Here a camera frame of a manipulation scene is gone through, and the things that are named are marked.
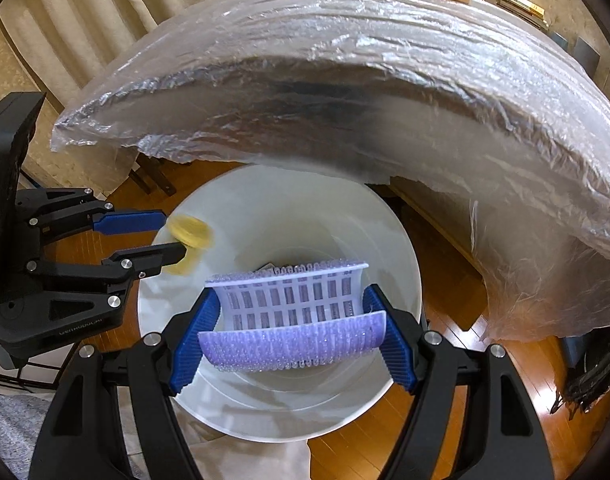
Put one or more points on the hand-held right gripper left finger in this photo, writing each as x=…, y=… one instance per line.
x=195, y=345

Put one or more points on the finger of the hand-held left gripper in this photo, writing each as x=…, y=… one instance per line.
x=150, y=257
x=130, y=222

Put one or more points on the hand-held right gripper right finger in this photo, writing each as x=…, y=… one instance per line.
x=395, y=345

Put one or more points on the yellow round thing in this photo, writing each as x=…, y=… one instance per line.
x=190, y=230

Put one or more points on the purple hair roller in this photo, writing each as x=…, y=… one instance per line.
x=295, y=305

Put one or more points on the white cloth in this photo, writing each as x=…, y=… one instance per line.
x=245, y=460

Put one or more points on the cream curtain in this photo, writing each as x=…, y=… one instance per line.
x=60, y=35

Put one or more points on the grey patterned rug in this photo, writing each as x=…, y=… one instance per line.
x=10, y=420

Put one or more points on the clear plastic table cover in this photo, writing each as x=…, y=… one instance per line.
x=335, y=60

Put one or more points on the grey flat panel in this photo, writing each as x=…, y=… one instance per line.
x=585, y=55

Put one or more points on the stack of books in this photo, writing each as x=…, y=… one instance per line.
x=525, y=7

